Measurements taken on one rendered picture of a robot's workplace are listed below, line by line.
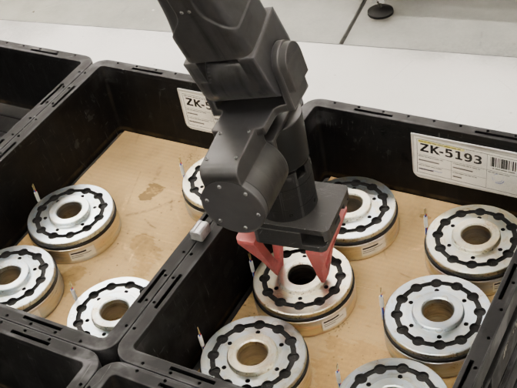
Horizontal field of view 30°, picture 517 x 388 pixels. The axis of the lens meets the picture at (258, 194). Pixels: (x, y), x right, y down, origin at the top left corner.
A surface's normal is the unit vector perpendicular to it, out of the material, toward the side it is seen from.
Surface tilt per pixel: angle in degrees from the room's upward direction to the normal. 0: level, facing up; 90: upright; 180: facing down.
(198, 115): 90
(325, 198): 1
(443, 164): 90
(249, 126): 11
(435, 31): 0
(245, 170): 79
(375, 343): 0
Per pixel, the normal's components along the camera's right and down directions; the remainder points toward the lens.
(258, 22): 0.89, -0.06
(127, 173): -0.15, -0.75
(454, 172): -0.47, 0.63
